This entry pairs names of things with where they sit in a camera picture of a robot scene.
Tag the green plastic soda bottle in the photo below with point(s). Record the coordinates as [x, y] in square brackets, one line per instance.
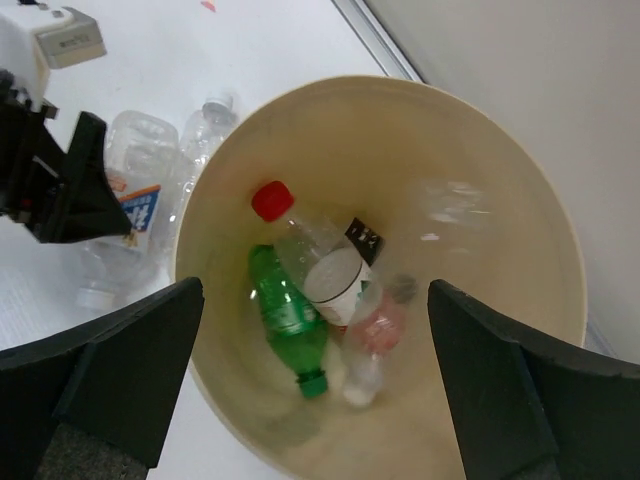
[295, 330]

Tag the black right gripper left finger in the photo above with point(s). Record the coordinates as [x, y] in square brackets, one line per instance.
[96, 401]

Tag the blue white cap clear bottle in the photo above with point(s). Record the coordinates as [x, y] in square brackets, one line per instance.
[205, 130]

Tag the beige cartoon paper bin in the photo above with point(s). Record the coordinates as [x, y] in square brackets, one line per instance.
[452, 195]

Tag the aluminium frame rail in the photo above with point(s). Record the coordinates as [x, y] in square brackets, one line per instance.
[377, 41]

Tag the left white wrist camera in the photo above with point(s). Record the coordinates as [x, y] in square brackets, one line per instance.
[39, 36]

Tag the red label crushed bottle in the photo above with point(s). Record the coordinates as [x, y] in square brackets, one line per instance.
[376, 328]

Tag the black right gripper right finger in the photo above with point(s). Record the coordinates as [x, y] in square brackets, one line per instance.
[526, 405]

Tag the red cap Nongfu water bottle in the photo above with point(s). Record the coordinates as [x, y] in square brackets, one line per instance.
[319, 258]

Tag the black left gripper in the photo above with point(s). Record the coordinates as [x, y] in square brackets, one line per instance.
[62, 197]

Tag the blue orange label clear bottle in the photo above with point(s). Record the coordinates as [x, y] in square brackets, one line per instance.
[140, 153]

